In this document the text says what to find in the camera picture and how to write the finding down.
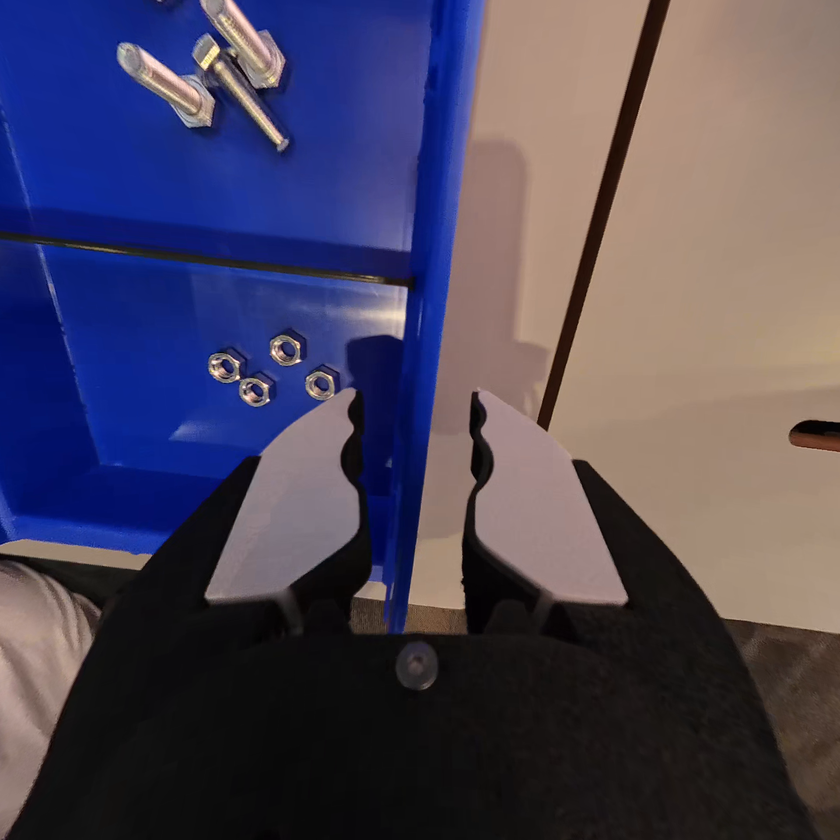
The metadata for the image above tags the blue plastic bin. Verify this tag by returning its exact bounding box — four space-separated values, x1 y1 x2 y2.
0 0 487 634

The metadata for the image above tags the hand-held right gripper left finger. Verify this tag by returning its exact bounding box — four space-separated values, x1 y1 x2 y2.
204 389 372 634

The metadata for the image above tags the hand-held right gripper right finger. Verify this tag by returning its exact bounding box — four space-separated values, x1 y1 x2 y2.
462 389 631 634

